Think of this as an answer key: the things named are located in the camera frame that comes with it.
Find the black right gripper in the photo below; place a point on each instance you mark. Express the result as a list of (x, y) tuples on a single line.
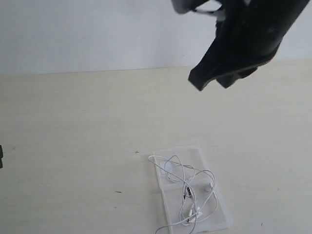
[(251, 32)]

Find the clear plastic storage case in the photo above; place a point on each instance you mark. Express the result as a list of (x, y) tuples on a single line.
[(190, 196)]

